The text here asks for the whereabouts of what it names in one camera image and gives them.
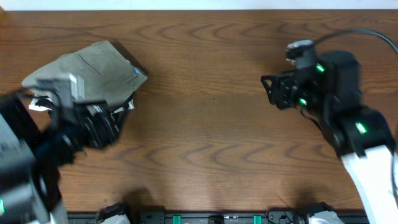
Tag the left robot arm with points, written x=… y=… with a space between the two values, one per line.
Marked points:
x=30 y=158

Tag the khaki shorts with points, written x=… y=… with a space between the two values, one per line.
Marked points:
x=103 y=71

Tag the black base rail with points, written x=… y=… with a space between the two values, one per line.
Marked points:
x=314 y=213

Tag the white black printed shirt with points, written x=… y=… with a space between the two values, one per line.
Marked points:
x=33 y=106

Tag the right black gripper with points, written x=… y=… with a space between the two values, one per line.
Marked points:
x=282 y=86

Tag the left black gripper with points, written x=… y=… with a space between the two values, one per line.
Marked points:
x=104 y=136

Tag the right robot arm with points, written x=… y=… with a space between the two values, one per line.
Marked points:
x=326 y=89

